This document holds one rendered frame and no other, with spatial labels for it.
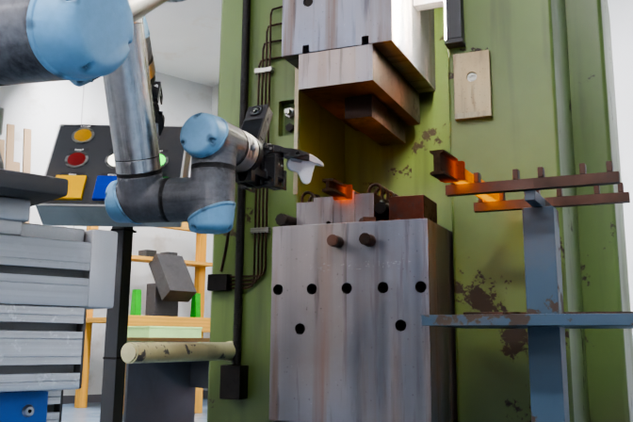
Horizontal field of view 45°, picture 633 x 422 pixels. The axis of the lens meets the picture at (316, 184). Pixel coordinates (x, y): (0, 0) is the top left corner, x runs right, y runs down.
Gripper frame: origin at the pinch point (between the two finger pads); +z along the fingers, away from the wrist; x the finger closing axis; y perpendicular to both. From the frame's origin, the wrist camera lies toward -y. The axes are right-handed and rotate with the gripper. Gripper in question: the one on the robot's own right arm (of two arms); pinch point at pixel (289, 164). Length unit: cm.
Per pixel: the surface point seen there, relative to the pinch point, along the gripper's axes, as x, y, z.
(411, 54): 12, -39, 47
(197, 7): -311, -275, 446
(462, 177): 35.7, 5.5, -1.0
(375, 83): 7.3, -27.0, 33.0
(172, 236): -439, -81, 614
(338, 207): -1.4, 3.9, 30.6
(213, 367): -43, 42, 45
